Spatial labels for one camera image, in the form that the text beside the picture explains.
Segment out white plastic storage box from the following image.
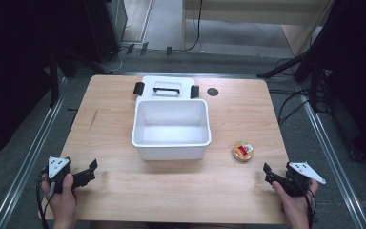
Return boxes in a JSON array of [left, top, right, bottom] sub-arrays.
[[131, 97, 213, 161]]

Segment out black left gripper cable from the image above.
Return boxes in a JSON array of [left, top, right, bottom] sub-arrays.
[[35, 169, 51, 229]]

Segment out person's right hand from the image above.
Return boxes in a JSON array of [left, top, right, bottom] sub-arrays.
[[272, 178, 320, 221]]

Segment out dark cabinet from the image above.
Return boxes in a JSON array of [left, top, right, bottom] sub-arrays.
[[84, 0, 129, 64]]

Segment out black tripod stand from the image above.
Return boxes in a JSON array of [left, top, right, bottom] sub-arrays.
[[255, 44, 327, 108]]

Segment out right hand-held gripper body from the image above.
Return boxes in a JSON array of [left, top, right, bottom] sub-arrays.
[[275, 161, 327, 198]]

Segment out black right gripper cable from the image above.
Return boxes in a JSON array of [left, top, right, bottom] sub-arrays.
[[302, 185, 318, 229]]

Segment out round yellow tin red label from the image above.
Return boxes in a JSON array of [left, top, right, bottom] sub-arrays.
[[231, 140, 254, 163]]

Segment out white lid with black handle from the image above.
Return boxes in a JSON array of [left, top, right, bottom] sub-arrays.
[[132, 74, 201, 103]]

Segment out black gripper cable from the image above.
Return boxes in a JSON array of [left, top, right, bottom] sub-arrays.
[[35, 169, 51, 229], [302, 185, 318, 229]]

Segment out black hanging cable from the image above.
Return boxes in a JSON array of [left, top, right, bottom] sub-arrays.
[[186, 0, 204, 52]]

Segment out black metal stand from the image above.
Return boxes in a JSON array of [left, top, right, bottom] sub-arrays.
[[48, 49, 61, 108]]

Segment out person's left hand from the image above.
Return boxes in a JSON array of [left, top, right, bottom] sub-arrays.
[[41, 174, 79, 222]]

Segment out black floor cables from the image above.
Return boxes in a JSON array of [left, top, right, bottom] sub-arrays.
[[267, 88, 314, 127]]

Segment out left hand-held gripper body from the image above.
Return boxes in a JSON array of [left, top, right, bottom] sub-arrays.
[[47, 156, 85, 195]]

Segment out metal floor rail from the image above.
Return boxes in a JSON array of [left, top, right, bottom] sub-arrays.
[[0, 76, 70, 229], [295, 81, 366, 229]]

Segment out white floor cable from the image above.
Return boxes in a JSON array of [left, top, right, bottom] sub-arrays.
[[107, 47, 124, 73]]

